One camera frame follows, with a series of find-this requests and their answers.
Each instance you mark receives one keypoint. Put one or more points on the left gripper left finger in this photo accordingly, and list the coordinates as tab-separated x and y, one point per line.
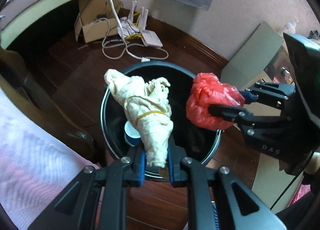
96	198

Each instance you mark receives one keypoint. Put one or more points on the white wifi router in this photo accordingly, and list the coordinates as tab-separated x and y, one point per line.
134	26

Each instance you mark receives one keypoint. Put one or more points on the pink floral table cloth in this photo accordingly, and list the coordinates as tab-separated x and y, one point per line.
35	166

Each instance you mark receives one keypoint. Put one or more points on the beige paper wrapper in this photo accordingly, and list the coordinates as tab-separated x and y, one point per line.
146	106

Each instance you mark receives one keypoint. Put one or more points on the grey green board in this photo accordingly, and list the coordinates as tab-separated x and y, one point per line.
252	57

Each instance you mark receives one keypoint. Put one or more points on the black trash bucket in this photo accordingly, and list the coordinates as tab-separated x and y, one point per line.
199	144

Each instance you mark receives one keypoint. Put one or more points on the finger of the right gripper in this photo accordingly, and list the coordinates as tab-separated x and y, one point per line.
259	132
269	94

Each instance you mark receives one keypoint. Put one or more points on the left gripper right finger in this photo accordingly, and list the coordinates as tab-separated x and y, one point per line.
217	199

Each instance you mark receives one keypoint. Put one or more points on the white plastic bottle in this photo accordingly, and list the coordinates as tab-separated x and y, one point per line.
289	27

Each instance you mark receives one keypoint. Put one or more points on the red plastic bag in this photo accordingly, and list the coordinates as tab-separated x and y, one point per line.
208	90

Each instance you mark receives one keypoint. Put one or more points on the cardboard box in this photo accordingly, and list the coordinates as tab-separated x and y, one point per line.
95	20

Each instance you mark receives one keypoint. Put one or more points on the white paper cup blue base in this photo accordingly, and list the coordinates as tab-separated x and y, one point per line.
132	136

